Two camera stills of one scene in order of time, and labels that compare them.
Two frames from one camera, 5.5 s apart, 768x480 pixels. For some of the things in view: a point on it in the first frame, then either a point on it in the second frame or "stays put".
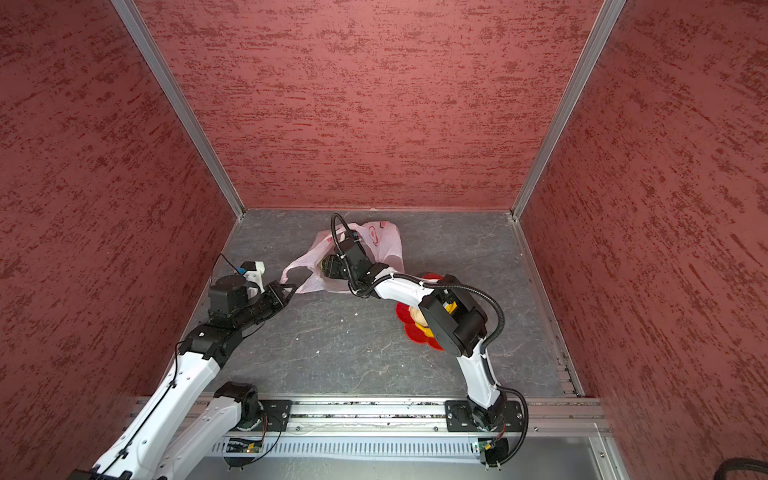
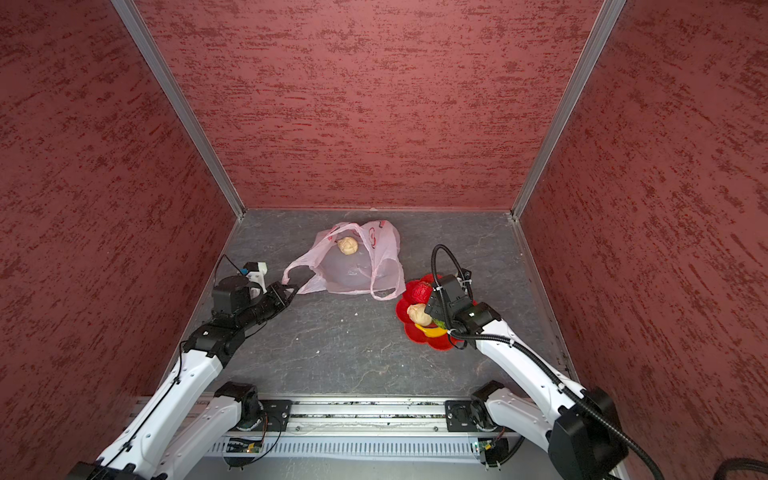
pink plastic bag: [307, 275] stays put
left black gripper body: [269, 303] stays put
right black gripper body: [352, 272] to [437, 311]
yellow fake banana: [425, 330] stays put
